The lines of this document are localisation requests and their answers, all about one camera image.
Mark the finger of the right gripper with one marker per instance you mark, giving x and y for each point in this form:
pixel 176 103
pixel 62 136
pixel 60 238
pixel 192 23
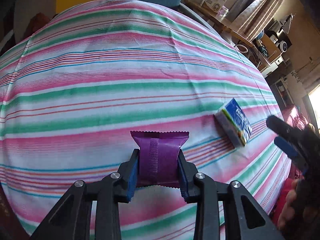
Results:
pixel 282 129
pixel 292 153

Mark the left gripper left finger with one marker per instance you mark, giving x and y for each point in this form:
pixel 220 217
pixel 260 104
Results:
pixel 70 218

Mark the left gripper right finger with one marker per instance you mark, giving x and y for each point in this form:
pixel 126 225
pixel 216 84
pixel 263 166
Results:
pixel 244 218

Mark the purple snack wrapper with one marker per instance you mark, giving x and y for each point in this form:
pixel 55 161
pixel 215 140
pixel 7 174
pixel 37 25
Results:
pixel 158 157

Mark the person's right hand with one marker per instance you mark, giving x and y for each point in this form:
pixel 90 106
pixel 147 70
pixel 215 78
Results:
pixel 287 197

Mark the blue Tempo tissue pack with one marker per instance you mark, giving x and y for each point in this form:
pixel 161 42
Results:
pixel 234 123

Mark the wooden shelf unit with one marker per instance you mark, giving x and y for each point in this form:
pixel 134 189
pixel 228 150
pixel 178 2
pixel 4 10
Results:
pixel 272 43

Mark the beige curtain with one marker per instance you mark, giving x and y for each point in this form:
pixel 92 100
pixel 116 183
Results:
pixel 250 17

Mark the wooden desk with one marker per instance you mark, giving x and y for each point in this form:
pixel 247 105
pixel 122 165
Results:
pixel 221 24

